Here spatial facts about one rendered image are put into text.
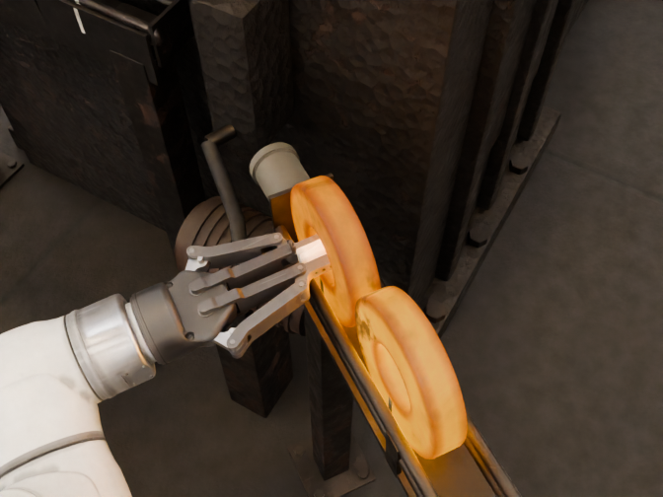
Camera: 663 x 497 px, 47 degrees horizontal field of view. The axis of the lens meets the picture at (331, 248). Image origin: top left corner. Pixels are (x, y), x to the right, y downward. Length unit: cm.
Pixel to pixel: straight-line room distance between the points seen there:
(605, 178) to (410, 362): 128
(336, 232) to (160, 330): 19
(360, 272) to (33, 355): 30
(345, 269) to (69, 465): 29
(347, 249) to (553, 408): 88
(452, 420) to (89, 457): 32
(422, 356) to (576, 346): 98
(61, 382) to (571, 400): 104
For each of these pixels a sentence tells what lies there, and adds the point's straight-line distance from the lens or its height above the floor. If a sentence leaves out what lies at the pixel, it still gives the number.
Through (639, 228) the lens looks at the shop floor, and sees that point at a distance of 179.
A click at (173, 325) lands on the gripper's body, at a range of 73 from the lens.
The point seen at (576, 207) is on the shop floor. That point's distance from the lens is 178.
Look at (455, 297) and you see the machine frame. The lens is 150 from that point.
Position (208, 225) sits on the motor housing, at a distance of 103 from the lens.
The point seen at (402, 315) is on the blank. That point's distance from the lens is 64.
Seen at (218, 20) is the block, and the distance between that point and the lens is 91.
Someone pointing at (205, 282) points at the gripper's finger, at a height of 72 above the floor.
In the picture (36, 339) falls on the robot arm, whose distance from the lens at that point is 74.
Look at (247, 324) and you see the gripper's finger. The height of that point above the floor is 72.
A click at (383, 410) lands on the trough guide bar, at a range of 71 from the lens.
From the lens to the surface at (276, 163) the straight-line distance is 87.
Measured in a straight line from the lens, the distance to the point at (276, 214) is 82.
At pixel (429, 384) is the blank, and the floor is 79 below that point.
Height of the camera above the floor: 135
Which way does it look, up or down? 56 degrees down
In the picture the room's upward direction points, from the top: straight up
